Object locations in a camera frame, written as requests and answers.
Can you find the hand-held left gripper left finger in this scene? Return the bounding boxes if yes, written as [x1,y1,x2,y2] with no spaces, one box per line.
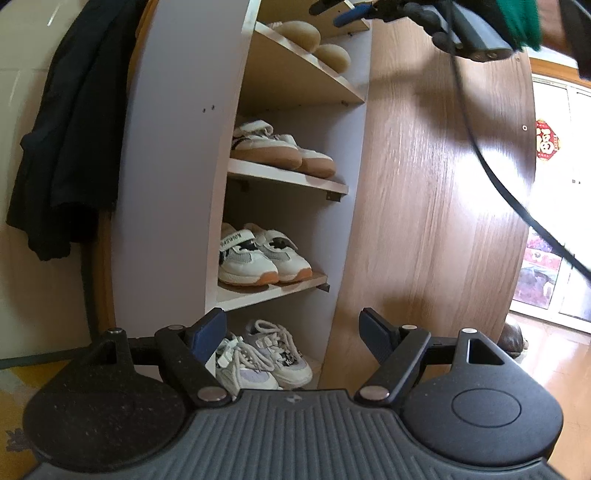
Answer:
[81,307,232,409]

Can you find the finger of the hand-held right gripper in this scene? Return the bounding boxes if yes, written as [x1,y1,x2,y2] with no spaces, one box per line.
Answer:
[333,2,375,27]
[308,0,345,16]

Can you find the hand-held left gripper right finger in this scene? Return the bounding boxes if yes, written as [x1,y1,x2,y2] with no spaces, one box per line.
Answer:
[353,308,509,409]

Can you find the lavender laced sneaker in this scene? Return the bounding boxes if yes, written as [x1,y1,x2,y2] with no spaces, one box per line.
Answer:
[215,335,283,398]

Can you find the white sneaker black stripes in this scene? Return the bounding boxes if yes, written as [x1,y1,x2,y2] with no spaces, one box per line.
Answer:
[218,222,280,287]
[244,223,314,283]

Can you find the lavender sneaker black print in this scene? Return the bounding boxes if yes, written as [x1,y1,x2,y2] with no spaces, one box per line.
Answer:
[244,319,314,388]

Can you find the white mesh velcro sneaker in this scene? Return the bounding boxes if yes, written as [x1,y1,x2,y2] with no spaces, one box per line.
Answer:
[281,134,337,178]
[229,119,303,171]

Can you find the white shoe cabinet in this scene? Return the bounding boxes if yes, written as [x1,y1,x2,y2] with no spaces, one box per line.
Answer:
[108,0,375,402]

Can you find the person's right hand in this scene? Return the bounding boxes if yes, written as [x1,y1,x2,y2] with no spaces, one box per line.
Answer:
[376,0,544,52]

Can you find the beige fuzzy slipper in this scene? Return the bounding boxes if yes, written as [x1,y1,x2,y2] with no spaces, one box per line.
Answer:
[272,21,321,52]

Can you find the red window ornament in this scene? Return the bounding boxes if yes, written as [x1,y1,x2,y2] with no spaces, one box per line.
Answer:
[534,117,563,160]

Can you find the wooden cabinet door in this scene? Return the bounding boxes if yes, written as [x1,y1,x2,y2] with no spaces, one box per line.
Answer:
[318,9,539,393]

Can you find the brown leather shoe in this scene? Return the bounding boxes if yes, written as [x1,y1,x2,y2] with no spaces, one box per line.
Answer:
[501,322,529,358]

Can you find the white glass door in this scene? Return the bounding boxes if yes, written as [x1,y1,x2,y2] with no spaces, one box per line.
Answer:
[508,69,591,335]

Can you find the colourful window sticker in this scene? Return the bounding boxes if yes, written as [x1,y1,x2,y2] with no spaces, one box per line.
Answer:
[512,231,564,311]

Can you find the cream door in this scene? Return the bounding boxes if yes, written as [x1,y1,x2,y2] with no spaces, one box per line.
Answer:
[0,0,116,370]

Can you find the printed yellow doormat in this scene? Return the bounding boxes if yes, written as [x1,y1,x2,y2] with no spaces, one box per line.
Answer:
[0,357,93,462]

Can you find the black hanging cloth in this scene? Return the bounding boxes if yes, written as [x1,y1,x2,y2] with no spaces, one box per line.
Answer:
[6,0,153,261]

